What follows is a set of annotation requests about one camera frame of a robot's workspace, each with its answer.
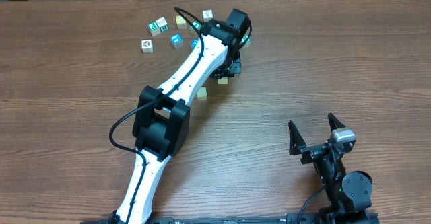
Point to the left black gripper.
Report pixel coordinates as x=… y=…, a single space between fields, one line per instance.
x=236 y=66

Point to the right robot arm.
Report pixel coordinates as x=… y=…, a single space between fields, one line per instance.
x=349 y=194

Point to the white block green side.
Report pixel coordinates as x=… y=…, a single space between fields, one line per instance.
x=162 y=24

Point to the white block red symbol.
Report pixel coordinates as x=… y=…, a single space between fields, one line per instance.
x=147 y=46

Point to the yellow top block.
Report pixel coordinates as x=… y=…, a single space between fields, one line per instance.
x=181 y=22

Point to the white block yellow side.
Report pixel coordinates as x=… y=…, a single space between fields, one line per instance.
x=222 y=81

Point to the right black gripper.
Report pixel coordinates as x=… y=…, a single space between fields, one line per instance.
x=298 y=147

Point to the white block upper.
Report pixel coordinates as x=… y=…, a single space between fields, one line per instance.
x=207 y=15

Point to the blue block left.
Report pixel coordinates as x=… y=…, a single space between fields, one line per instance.
x=176 y=40

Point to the green wheelchair symbol block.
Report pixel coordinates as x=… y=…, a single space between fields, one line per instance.
x=154 y=28

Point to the green number four block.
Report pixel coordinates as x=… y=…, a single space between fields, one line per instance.
x=196 y=25

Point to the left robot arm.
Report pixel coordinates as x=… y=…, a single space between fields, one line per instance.
x=157 y=129

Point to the blue block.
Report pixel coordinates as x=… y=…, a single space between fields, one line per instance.
x=194 y=43
x=176 y=40

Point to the blue block middle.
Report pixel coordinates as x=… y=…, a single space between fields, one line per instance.
x=194 y=43

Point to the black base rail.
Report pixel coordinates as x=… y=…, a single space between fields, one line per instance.
x=286 y=219

